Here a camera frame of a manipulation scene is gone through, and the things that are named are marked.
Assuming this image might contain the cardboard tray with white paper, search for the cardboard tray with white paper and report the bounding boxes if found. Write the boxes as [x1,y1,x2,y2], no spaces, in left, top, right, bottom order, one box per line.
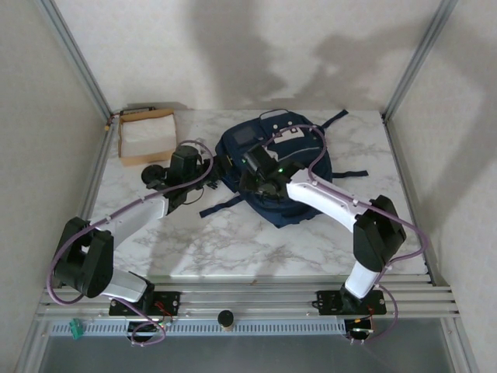
[117,109,179,167]

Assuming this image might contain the navy blue backpack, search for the navy blue backpack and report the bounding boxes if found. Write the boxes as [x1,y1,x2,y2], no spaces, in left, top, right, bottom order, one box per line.
[199,109,369,229]

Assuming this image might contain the black round lid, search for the black round lid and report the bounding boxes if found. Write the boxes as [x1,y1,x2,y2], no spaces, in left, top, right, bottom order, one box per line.
[140,163,165,184]

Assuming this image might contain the black device with orange parts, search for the black device with orange parts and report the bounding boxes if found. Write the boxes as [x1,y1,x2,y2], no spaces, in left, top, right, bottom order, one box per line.
[119,103,157,116]

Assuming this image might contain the black cylindrical knob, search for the black cylindrical knob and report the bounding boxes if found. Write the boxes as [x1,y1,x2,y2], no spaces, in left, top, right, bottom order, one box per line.
[217,309,235,333]

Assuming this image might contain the green terminal connector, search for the green terminal connector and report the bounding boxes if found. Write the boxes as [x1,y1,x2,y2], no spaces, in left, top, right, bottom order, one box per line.
[68,318,85,340]

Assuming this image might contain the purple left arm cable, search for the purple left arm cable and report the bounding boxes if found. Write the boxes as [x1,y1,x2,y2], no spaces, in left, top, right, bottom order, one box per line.
[46,138,214,347]

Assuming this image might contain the aluminium table frame rails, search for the aluminium table frame rails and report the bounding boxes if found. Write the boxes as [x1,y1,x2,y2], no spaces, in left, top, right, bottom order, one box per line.
[34,116,463,322]

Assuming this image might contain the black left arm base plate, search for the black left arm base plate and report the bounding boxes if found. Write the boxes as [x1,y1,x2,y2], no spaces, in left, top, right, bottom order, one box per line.
[108,290,182,316]

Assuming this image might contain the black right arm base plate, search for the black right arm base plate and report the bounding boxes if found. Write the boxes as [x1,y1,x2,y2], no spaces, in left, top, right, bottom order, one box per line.
[316,289,388,316]

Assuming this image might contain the aluminium corner post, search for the aluminium corner post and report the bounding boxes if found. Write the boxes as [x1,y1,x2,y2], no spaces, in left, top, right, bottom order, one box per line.
[382,0,459,121]
[36,0,113,121]

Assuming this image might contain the grey slotted cable duct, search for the grey slotted cable duct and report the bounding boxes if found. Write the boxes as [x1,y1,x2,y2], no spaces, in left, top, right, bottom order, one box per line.
[51,320,346,337]

